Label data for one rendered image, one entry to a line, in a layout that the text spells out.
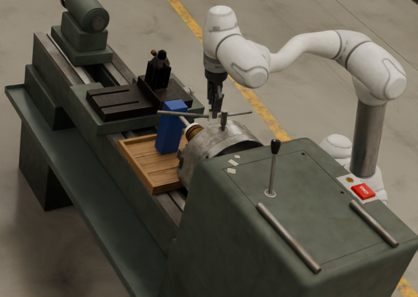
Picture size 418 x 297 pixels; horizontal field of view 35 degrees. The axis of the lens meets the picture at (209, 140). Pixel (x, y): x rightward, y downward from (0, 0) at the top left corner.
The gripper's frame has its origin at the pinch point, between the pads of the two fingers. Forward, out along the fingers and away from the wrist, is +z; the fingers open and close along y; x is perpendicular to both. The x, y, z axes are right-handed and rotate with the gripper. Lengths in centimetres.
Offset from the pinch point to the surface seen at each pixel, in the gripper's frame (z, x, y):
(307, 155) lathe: 8.7, 29.6, 17.0
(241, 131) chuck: 8.4, 10.4, 1.4
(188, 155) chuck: 14.3, -8.8, 3.5
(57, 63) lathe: 43, -47, -97
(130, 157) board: 37, -25, -23
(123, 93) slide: 34, -22, -58
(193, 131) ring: 19.6, -2.5, -14.1
